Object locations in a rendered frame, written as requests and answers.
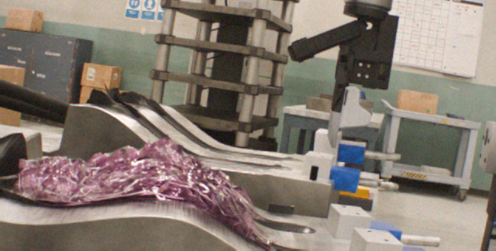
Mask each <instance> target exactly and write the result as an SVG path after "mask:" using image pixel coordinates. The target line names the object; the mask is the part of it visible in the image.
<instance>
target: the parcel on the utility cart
mask: <svg viewBox="0 0 496 251"><path fill-rule="evenodd" d="M437 101H438V95H430V94H429V93H422V92H417V91H408V90H403V89H399V90H398V101H397V106H396V109H400V110H405V111H410V112H419V113H425V114H430V115H435V114H436V106H437Z"/></svg>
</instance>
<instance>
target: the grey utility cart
mask: <svg viewBox="0 0 496 251"><path fill-rule="evenodd" d="M381 104H382V105H384V106H385V107H386V108H387V124H386V129H385V134H384V143H383V148H382V152H386V153H394V152H395V147H396V142H397V137H398V128H399V123H400V119H406V120H410V122H418V123H425V124H430V125H434V126H444V127H448V128H453V129H455V128H458V129H461V134H460V141H459V146H458V151H457V155H456V164H455V168H454V172H450V175H449V176H446V177H444V176H440V175H435V174H427V173H423V172H420V167H416V166H411V165H406V164H402V165H401V164H396V163H392V161H386V160H380V161H378V162H377V171H378V174H379V182H381V181H383V182H384V183H386V182H388V181H389V179H388V178H391V176H392V177H402V178H407V179H411V180H416V181H418V180H421V181H425V182H426V181H428V182H433V183H438V184H446V185H448V184H451V186H450V188H449V193H450V194H451V195H453V196H456V200H458V202H463V201H465V200H466V199H467V194H466V192H467V190H469V186H470V182H471V179H470V173H471V168H472V164H473V159H474V151H475V146H476V141H477V134H478V129H480V127H481V123H480V122H475V121H472V120H467V119H465V120H462V119H453V118H448V117H446V116H444V115H430V114H425V113H419V112H410V111H405V110H400V109H396V108H392V107H391V106H390V105H389V104H388V103H387V101H385V100H384V99H381ZM469 130H470V132H469ZM468 134H469V137H468ZM467 139H468V142H467ZM466 148H467V151H466ZM465 152H466V155H465ZM464 157H465V159H464ZM463 161H464V164H463ZM462 170H463V173H462Z"/></svg>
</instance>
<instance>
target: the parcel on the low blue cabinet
mask: <svg viewBox="0 0 496 251"><path fill-rule="evenodd" d="M7 14H8V15H7V20H6V24H5V28H6V29H11V30H21V31H27V32H31V33H41V32H42V27H43V12H38V11H36V10H33V9H16V8H10V9H9V11H8V13H7Z"/></svg>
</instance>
